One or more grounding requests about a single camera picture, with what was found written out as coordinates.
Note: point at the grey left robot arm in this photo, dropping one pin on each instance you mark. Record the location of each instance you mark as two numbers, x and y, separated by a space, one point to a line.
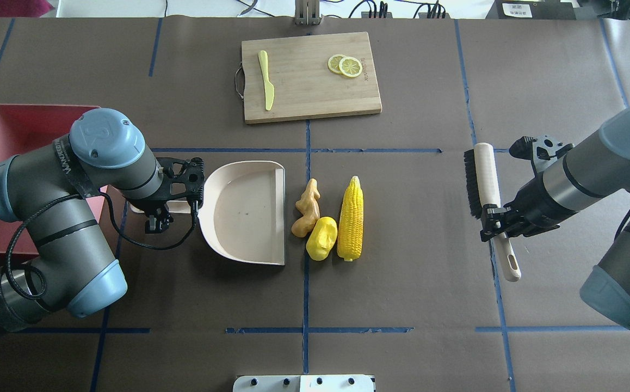
58 258

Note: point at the black box with label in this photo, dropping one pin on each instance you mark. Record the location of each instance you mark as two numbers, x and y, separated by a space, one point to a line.
534 10

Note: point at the tan ginger root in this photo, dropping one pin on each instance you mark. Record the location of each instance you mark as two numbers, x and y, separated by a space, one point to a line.
309 208

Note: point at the yellow corn cob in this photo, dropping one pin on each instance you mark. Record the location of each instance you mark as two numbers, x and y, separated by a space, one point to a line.
351 222

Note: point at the lemon slice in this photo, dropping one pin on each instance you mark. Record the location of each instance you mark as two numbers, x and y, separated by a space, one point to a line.
350 67
333 63

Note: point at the bamboo cutting board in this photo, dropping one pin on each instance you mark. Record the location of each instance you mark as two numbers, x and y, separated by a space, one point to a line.
304 86

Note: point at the beige plastic dustpan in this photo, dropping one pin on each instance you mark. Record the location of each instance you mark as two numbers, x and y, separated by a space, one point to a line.
243 212

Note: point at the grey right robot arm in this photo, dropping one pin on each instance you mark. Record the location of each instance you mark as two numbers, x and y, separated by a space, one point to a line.
592 175

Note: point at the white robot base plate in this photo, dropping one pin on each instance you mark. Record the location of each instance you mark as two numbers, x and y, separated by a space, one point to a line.
327 382

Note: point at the lemon slice back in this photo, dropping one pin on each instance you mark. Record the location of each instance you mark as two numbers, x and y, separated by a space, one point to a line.
333 63

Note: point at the pink plastic bin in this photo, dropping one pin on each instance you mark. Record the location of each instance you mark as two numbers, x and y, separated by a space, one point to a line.
24 128

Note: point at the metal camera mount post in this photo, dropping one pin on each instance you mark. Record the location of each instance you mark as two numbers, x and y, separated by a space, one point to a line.
307 12

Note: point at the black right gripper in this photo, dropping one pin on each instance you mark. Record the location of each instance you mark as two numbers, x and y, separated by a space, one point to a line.
524 206

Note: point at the beige hand brush black bristles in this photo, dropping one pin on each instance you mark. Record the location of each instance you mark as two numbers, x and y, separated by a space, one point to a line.
483 188

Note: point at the yellow-green plastic knife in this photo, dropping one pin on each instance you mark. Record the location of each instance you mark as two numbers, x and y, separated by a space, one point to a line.
269 89

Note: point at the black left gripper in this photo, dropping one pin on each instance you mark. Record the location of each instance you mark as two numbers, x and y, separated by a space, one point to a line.
155 210

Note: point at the lemon slice front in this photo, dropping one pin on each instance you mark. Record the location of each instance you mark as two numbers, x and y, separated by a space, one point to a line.
350 67

